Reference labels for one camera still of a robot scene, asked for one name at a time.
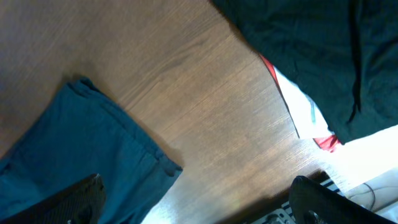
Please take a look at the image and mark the black garment in pile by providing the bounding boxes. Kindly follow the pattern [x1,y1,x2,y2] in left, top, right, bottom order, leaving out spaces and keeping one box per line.
[213,0,397,143]

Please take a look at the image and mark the red white garment underneath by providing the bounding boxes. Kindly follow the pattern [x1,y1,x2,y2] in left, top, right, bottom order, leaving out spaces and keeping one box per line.
[261,57,341,152]

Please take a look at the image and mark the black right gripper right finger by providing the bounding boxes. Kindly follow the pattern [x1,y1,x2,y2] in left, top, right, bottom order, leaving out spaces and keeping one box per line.
[289,175,393,224]

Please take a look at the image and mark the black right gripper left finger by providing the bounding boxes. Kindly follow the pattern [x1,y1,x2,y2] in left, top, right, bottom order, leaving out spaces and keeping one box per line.
[1,174,106,224]

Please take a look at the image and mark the dark blue shorts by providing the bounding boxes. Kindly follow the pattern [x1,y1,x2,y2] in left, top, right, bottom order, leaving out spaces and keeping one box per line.
[1,78,182,223]

